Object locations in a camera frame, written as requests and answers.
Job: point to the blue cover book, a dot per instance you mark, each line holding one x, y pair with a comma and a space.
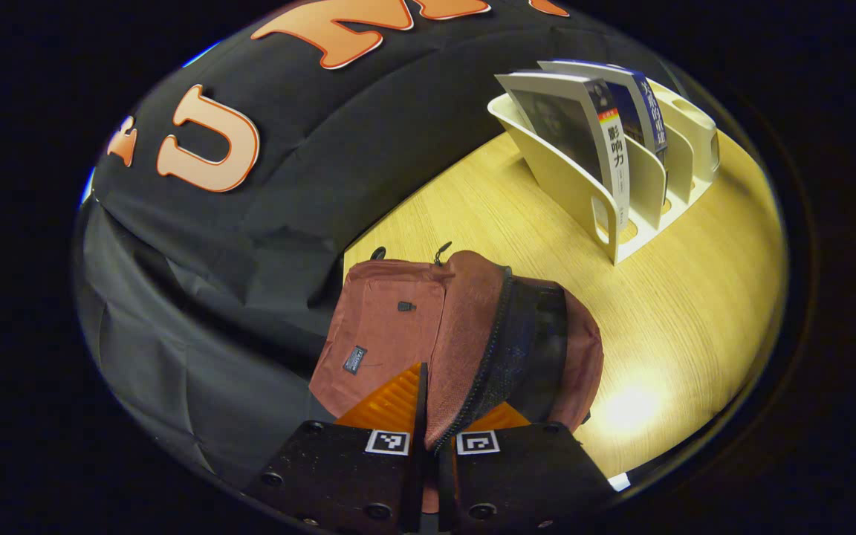
640, 104

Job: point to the red-brown schoolbag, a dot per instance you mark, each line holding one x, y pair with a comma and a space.
383, 334

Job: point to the black backdrop cloth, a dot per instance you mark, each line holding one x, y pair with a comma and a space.
324, 148

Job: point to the grey portrait cover book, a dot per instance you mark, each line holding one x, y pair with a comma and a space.
569, 111

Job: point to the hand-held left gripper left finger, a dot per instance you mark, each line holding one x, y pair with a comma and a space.
339, 475

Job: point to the white bookshelf rack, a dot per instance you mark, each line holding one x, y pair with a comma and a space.
569, 186

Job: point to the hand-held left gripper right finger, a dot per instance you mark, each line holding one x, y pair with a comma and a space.
517, 475

